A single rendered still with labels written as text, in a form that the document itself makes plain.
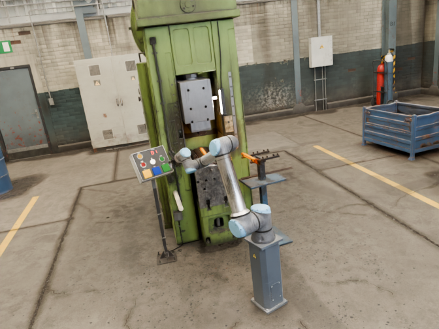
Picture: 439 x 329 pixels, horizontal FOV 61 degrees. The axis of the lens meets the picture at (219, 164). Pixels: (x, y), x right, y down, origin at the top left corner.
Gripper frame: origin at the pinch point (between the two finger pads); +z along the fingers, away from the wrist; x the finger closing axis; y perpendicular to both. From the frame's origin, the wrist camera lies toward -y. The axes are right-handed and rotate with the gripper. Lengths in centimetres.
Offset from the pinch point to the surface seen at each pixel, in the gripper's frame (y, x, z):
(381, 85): -70, 758, 213
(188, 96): -53, 37, -20
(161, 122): -46, 16, 13
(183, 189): 22, 27, 47
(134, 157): -18.0, -25.6, 10.7
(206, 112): -34, 51, -17
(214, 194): 41, 45, 23
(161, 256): 77, -15, 73
